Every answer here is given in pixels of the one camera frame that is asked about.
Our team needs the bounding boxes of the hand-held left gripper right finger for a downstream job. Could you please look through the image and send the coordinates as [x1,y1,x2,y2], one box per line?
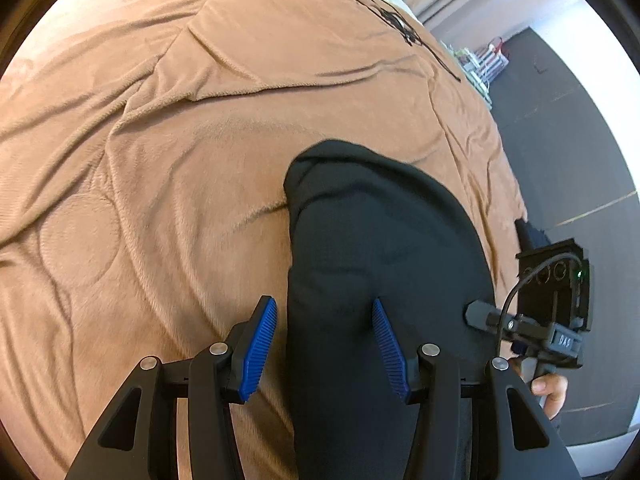
[371,298,583,480]

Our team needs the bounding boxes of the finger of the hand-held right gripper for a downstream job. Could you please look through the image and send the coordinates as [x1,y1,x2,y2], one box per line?
[465,300,507,336]

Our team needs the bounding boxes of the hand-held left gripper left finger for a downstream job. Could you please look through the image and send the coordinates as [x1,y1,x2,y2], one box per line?
[65,296,278,480]

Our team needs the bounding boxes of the black pants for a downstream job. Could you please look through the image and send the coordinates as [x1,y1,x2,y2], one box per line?
[283,139,498,480]

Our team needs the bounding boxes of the person's right hand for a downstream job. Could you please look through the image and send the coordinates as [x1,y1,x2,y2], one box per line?
[512,357,570,421]

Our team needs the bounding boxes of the dark cloth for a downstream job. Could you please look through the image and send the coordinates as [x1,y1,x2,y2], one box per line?
[515,217,553,256]

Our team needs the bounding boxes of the brown fleece blanket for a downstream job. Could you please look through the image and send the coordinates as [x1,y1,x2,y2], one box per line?
[0,0,528,480]

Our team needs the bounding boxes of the stack of books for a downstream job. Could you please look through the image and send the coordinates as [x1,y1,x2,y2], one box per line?
[442,45,493,111]

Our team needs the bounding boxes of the striped bag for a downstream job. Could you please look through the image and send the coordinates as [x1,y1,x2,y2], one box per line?
[470,37,508,83]

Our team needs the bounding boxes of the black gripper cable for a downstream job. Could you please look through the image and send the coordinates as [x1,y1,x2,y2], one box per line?
[500,256,583,341]

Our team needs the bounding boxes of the tangled black cable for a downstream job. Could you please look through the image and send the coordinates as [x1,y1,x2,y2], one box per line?
[350,0,462,82]

